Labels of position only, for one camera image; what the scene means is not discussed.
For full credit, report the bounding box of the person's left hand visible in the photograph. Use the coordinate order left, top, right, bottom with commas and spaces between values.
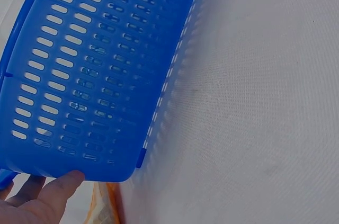
0, 170, 85, 224

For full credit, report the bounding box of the blue slotted plastic basket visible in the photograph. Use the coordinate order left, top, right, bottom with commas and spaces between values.
0, 0, 210, 191

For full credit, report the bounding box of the orange printed packet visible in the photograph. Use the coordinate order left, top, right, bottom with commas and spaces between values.
88, 181, 127, 224

